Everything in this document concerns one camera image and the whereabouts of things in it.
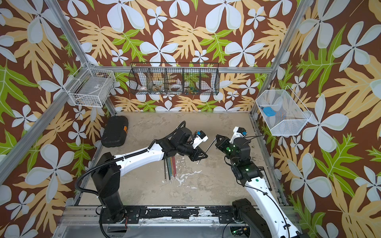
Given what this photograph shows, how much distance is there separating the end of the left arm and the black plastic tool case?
50 centimetres

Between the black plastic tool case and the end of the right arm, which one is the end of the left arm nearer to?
the end of the right arm

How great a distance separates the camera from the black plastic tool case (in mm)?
980

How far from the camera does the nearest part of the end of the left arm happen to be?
0.62 metres

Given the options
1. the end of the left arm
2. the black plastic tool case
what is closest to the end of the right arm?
the end of the left arm
